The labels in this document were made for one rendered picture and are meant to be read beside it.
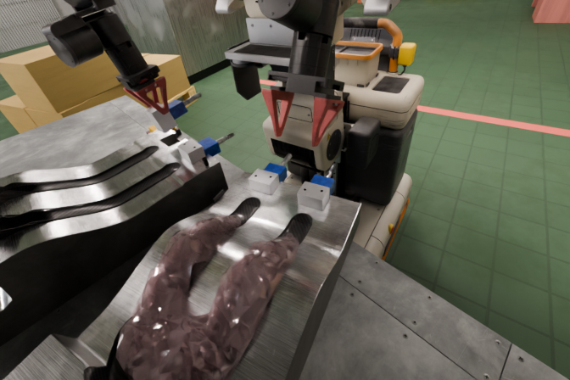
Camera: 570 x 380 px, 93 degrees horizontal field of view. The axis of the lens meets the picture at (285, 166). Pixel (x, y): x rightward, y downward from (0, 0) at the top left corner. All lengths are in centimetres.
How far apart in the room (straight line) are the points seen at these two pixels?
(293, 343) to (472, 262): 133
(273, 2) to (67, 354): 45
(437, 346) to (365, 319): 9
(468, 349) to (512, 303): 109
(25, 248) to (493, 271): 160
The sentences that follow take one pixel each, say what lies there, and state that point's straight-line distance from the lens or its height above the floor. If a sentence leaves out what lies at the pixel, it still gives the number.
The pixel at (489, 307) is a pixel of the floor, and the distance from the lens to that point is 151.
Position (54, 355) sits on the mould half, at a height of 91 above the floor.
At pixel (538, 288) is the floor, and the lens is 166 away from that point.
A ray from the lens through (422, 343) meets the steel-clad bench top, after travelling 47.
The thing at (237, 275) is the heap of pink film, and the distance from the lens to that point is 37.
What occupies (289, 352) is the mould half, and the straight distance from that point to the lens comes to 36.
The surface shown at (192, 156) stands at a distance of 61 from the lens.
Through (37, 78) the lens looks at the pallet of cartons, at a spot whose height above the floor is 74.
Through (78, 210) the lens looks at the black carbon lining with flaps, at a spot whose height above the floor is 90.
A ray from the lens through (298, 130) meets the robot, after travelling 83.
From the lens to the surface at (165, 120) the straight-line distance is 68.
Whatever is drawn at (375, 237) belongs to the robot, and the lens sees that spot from 120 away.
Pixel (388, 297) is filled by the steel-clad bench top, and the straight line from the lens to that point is 49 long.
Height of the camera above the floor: 123
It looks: 38 degrees down
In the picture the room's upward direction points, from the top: 7 degrees counter-clockwise
